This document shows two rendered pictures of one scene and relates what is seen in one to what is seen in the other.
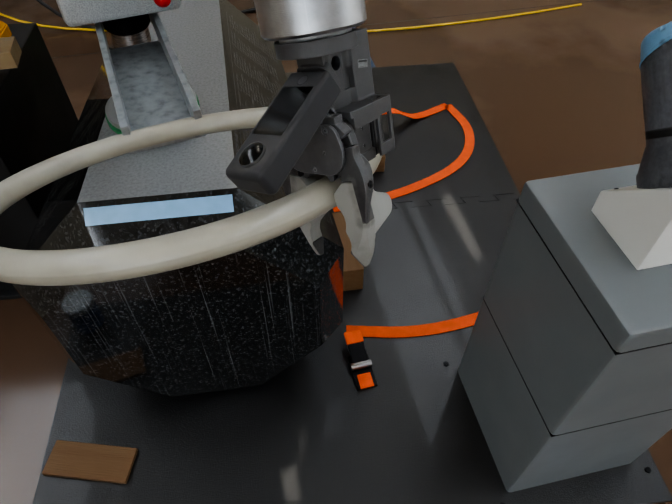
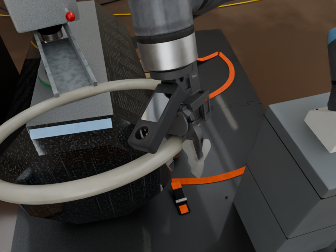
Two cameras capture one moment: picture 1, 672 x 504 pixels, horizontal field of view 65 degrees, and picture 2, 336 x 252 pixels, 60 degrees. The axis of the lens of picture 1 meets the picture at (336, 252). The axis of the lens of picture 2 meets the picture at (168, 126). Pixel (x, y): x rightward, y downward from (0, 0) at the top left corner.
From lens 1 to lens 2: 10 cm
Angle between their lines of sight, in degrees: 2
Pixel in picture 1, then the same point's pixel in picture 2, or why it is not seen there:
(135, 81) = (58, 63)
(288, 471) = not seen: outside the picture
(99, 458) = not seen: outside the picture
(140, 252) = (84, 187)
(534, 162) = (267, 83)
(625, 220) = (323, 127)
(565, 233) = (291, 134)
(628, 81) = (314, 36)
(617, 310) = (321, 176)
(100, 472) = not seen: outside the picture
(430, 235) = (214, 126)
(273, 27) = (151, 66)
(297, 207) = (164, 154)
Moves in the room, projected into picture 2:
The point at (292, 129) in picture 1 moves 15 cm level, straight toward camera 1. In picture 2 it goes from (163, 119) to (181, 214)
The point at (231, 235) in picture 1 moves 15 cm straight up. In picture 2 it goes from (131, 174) to (119, 105)
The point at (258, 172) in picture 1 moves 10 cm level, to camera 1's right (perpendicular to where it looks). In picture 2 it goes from (147, 144) to (216, 141)
